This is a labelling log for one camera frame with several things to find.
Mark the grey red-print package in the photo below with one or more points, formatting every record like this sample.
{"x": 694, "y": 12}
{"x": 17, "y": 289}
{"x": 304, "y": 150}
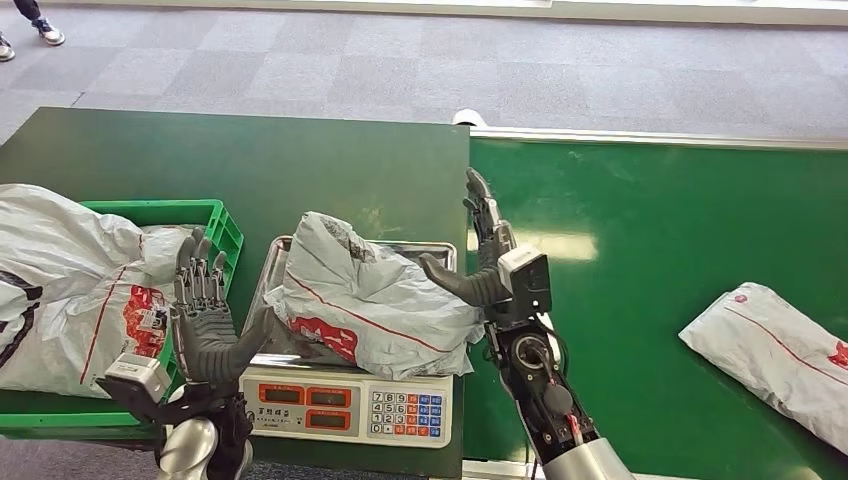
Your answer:
{"x": 371, "y": 298}

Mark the white electronic scale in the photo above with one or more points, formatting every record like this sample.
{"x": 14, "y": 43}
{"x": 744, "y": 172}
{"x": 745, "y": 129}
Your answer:
{"x": 344, "y": 411}

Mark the large white red-print package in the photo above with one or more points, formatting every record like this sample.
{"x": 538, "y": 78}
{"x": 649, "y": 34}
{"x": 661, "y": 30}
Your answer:
{"x": 60, "y": 278}

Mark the long white red-print package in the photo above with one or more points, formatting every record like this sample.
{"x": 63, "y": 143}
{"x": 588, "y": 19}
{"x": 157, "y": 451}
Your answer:
{"x": 775, "y": 358}

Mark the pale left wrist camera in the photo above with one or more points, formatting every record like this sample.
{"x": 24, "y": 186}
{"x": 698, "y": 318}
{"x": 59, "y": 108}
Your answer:
{"x": 136, "y": 374}

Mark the person's leg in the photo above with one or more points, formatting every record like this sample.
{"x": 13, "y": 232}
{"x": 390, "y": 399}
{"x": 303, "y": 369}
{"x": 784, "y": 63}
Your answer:
{"x": 26, "y": 8}

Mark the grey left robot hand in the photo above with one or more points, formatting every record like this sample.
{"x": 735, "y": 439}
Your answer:
{"x": 202, "y": 331}

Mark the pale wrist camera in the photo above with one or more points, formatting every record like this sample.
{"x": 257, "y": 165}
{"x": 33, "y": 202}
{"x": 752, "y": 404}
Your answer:
{"x": 136, "y": 374}
{"x": 526, "y": 275}

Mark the silver conveyor side rail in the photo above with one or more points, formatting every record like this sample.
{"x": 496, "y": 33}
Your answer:
{"x": 662, "y": 137}

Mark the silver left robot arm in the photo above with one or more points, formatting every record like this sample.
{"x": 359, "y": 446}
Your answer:
{"x": 192, "y": 444}

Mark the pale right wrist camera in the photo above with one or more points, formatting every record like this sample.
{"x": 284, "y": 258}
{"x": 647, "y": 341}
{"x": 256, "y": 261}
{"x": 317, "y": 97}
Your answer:
{"x": 526, "y": 275}

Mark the steel scale tray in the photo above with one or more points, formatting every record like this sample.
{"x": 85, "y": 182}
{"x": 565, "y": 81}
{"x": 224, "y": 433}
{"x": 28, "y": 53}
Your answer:
{"x": 272, "y": 344}

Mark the green plastic crate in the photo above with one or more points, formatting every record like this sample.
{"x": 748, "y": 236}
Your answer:
{"x": 199, "y": 210}

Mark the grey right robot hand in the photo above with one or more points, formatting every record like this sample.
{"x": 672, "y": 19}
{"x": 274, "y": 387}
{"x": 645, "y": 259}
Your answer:
{"x": 487, "y": 265}

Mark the white conveyor roller end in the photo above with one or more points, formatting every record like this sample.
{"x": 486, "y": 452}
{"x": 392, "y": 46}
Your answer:
{"x": 469, "y": 117}

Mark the green conveyor belt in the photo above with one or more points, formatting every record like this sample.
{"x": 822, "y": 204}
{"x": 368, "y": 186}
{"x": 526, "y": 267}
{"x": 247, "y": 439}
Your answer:
{"x": 662, "y": 212}

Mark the person's shoe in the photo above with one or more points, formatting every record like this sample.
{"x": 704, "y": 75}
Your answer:
{"x": 5, "y": 50}
{"x": 50, "y": 33}

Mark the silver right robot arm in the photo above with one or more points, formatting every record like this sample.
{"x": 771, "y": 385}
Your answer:
{"x": 556, "y": 411}

